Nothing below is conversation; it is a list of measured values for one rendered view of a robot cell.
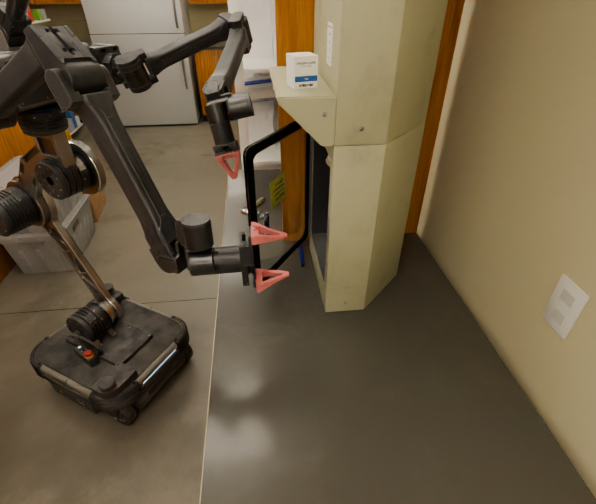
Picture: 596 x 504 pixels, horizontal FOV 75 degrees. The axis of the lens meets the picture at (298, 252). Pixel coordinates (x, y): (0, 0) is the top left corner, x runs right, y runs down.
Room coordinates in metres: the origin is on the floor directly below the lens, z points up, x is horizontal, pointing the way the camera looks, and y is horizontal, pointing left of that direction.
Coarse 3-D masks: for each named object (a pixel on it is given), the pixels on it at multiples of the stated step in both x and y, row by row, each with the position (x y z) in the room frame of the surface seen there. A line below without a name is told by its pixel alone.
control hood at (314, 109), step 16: (272, 80) 0.93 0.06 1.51; (320, 80) 0.91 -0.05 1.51; (288, 96) 0.77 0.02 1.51; (304, 96) 0.77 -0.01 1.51; (320, 96) 0.77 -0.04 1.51; (288, 112) 0.77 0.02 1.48; (304, 112) 0.77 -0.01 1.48; (320, 112) 0.77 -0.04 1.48; (304, 128) 0.77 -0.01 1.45; (320, 128) 0.77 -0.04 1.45; (320, 144) 0.77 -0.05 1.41
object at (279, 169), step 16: (288, 144) 0.98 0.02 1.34; (304, 144) 1.05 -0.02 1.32; (256, 160) 0.85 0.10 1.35; (272, 160) 0.91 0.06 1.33; (288, 160) 0.97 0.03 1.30; (304, 160) 1.05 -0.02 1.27; (256, 176) 0.84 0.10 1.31; (272, 176) 0.90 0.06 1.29; (288, 176) 0.97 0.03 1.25; (304, 176) 1.05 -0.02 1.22; (256, 192) 0.84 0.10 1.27; (272, 192) 0.90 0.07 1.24; (288, 192) 0.97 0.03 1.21; (304, 192) 1.05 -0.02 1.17; (272, 208) 0.90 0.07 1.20; (288, 208) 0.97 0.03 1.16; (304, 208) 1.06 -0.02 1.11; (272, 224) 0.90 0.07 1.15; (288, 224) 0.97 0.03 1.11; (304, 224) 1.06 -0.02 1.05; (288, 240) 0.97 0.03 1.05; (272, 256) 0.89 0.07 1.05
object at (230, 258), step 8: (240, 232) 0.69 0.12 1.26; (240, 240) 0.65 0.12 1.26; (216, 248) 0.66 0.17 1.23; (224, 248) 0.66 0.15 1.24; (232, 248) 0.66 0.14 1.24; (240, 248) 0.63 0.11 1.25; (216, 256) 0.64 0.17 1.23; (224, 256) 0.64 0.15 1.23; (232, 256) 0.64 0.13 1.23; (240, 256) 0.63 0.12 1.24; (224, 264) 0.63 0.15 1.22; (232, 264) 0.63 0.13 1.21; (240, 264) 0.63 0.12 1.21; (216, 272) 0.63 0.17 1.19; (224, 272) 0.63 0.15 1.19; (232, 272) 0.64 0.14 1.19; (248, 280) 0.63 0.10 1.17
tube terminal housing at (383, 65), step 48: (336, 0) 0.82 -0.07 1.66; (384, 0) 0.78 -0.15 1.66; (432, 0) 0.88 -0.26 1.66; (336, 48) 0.80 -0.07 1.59; (384, 48) 0.78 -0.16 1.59; (432, 48) 0.91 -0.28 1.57; (336, 96) 0.78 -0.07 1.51; (384, 96) 0.78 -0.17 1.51; (336, 144) 0.77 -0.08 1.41; (384, 144) 0.79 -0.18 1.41; (336, 192) 0.78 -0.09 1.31; (384, 192) 0.81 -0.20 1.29; (336, 240) 0.78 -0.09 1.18; (384, 240) 0.84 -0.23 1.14; (336, 288) 0.78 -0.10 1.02
